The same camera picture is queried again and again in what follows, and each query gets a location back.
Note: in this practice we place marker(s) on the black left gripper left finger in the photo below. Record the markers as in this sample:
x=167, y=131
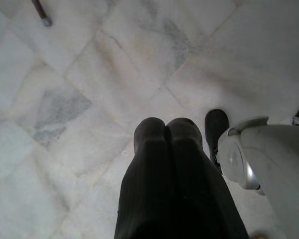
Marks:
x=144, y=179

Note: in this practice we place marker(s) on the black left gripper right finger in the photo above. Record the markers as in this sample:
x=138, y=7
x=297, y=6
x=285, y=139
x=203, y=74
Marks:
x=194, y=184

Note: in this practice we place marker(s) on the black robot left foot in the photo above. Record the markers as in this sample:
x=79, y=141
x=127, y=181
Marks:
x=215, y=134

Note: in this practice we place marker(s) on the brown furniture leg metal tip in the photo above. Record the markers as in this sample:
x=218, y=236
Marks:
x=43, y=13

